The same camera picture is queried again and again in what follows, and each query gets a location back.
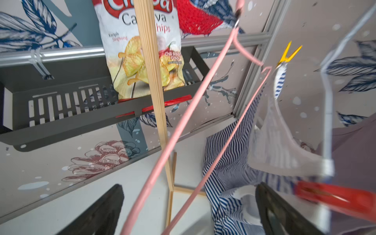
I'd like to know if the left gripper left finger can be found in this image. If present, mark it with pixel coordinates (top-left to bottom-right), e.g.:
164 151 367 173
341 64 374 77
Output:
58 184 124 235

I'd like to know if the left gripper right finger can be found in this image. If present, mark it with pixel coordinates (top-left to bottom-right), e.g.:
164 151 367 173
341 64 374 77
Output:
255 183 323 235

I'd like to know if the white hanger with striped top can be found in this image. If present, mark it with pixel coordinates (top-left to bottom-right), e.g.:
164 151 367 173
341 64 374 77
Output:
318 2 376 234

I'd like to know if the striped tank top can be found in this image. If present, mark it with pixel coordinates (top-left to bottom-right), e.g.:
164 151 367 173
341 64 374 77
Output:
203 63 330 235

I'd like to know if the red clothespin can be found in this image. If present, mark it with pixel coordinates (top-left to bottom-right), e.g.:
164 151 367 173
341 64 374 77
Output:
294 181 376 222

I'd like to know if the yellow clothespin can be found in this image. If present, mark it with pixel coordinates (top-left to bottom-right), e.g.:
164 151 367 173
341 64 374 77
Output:
277 41 303 67

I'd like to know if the pink hanger with blue top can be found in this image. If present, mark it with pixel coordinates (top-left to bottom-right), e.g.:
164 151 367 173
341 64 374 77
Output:
119 0 273 235

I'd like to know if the pink tank top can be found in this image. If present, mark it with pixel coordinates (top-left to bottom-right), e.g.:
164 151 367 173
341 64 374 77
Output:
325 114 376 235

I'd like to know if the cassava chips bag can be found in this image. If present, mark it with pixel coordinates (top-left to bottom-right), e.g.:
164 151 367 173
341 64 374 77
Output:
93 0 186 100

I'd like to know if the wooden clothes rack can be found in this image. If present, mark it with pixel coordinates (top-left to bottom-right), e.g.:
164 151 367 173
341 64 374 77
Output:
133 0 206 228

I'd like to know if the black wall basket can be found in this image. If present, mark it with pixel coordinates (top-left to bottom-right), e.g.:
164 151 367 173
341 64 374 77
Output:
0 45 211 152

